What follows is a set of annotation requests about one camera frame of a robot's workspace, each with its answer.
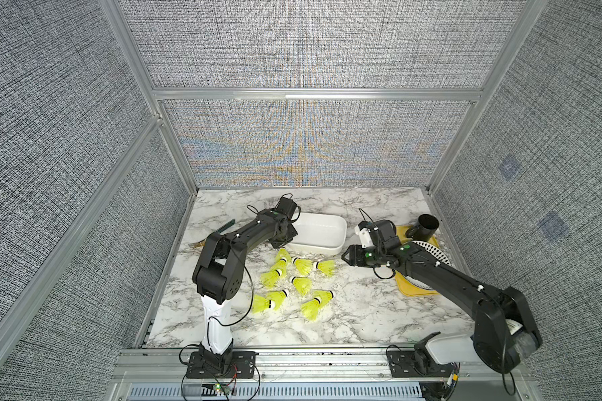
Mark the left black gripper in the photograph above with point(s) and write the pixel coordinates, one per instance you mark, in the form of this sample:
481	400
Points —
293	233

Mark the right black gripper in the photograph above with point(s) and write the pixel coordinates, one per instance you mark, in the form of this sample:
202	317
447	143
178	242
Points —
354	252

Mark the yellow shuttlecock three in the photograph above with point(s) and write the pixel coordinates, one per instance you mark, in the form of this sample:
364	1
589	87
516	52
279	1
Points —
283	255

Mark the yellow shuttlecock one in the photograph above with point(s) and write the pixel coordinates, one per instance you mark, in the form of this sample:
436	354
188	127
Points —
326	267

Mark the white plastic storage box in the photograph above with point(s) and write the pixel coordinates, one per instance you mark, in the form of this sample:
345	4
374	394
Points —
319	234

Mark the yellow shuttlecock two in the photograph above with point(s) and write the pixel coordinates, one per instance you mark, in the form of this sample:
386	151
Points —
303	266

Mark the yellow shuttlecock six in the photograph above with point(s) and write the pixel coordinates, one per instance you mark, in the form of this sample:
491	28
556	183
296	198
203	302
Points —
323	297

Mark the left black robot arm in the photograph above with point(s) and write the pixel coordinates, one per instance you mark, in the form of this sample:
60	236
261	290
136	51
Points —
218	274

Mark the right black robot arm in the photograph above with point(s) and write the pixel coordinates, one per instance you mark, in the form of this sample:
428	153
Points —
505	332

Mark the yellow shuttlecock four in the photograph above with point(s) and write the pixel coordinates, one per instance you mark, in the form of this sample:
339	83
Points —
276	273

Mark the yellow shuttlecock five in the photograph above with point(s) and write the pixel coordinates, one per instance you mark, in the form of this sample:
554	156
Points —
302	285

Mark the yellow tray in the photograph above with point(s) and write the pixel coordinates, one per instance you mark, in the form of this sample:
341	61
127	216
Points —
405	286

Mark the yellow shuttlecock seven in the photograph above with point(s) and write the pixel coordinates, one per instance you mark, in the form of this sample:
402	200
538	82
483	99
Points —
310	309

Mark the black mug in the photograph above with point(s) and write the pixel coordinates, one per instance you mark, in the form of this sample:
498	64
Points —
424	229

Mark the yellow shuttlecock eight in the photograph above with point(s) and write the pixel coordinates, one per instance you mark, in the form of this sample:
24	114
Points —
271	300

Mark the black dotted white plate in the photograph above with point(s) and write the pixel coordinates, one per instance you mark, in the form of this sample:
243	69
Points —
434	251

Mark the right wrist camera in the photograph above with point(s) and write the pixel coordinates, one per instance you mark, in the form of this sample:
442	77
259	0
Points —
373	234

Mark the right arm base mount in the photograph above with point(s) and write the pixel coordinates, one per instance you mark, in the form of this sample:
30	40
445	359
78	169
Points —
405	364

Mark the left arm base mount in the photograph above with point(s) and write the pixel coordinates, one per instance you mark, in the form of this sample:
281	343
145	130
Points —
207	365

